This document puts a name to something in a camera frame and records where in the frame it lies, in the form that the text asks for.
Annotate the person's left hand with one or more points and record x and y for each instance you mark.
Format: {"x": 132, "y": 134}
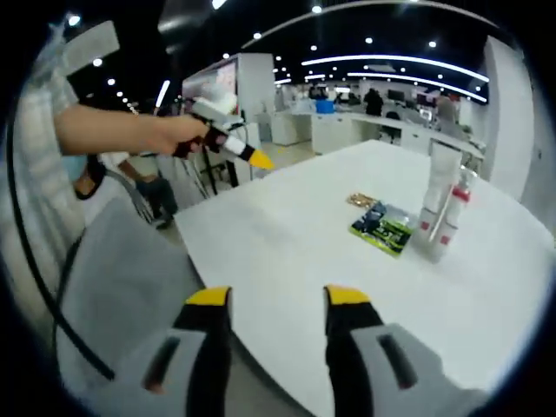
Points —
{"x": 169, "y": 134}

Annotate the red clear skincare bottle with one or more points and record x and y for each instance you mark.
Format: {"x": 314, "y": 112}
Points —
{"x": 460, "y": 193}

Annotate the large red display screen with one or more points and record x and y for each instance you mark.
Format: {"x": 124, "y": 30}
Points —
{"x": 204, "y": 78}

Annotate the green printed packet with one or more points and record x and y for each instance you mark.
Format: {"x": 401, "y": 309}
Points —
{"x": 382, "y": 230}

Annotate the blue bin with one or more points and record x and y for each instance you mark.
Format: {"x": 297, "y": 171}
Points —
{"x": 324, "y": 107}

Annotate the person in plaid shirt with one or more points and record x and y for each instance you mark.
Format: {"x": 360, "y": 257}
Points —
{"x": 43, "y": 87}

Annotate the small white pump skincare bottle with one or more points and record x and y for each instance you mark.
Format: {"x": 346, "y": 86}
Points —
{"x": 425, "y": 221}

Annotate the small brown packet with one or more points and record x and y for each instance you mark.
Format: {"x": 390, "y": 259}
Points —
{"x": 360, "y": 200}

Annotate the long white office counter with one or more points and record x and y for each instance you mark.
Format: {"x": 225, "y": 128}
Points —
{"x": 330, "y": 130}

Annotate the white ceiling unit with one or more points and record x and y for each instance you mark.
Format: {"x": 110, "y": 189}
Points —
{"x": 93, "y": 43}

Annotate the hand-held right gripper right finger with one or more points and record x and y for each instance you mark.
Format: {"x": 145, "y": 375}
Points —
{"x": 360, "y": 347}

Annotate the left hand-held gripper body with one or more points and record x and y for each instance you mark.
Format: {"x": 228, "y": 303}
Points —
{"x": 217, "y": 108}

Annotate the white skincare tube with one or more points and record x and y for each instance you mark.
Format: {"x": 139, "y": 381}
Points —
{"x": 443, "y": 174}

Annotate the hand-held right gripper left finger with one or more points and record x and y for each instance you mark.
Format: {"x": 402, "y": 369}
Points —
{"x": 204, "y": 347}

